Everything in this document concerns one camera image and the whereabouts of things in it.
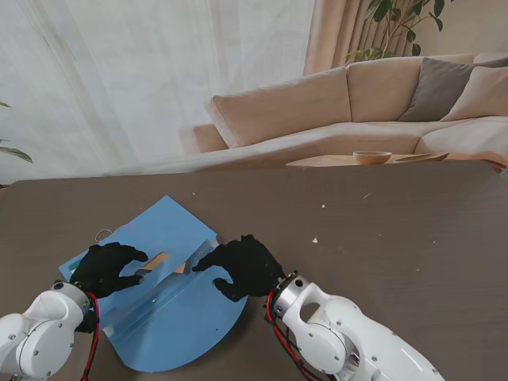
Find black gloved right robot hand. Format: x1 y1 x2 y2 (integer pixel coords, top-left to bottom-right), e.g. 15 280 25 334
191 233 286 302

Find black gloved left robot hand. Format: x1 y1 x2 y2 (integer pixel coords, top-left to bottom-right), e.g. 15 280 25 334
70 242 150 301

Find brown kraft paper envelope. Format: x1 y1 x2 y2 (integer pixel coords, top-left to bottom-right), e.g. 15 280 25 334
137 250 187 277

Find blue plastic file folder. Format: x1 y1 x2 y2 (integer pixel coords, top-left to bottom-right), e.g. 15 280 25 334
58 194 249 373

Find wooden coffee table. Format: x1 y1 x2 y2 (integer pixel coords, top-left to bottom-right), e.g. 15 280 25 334
285 152 452 167

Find dark green plant leaves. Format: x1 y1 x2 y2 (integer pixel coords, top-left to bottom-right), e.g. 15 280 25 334
0 101 33 164

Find wooden bowl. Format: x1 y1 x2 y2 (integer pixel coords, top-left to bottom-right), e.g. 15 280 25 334
352 151 393 166

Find beige sofa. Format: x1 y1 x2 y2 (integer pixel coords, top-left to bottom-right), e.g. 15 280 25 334
193 51 508 167

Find white sheer curtain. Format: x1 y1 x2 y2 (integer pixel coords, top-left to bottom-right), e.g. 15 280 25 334
0 0 317 187

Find flat wooden plate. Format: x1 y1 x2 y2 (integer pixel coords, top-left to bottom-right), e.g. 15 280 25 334
396 152 450 163

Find beige pleated curtain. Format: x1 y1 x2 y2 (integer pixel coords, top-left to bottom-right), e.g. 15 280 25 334
303 0 418 76

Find grey cushion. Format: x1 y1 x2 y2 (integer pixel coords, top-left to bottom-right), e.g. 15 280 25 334
398 56 508 123

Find tall green leafy plant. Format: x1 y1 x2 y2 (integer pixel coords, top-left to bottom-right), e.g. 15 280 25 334
344 0 445 67

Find beige cushion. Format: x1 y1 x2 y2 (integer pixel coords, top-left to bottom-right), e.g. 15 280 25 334
440 65 508 122

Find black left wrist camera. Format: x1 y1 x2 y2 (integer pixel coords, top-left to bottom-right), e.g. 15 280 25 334
75 309 98 334

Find red left arm cable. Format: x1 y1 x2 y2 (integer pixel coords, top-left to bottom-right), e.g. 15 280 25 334
80 291 101 381

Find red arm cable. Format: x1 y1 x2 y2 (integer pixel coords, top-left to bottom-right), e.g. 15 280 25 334
266 288 318 381
80 291 101 381

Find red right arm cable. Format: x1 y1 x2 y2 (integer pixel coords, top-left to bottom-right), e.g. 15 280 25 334
266 288 318 381

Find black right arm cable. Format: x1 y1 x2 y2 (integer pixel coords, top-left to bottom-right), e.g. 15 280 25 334
273 317 314 378

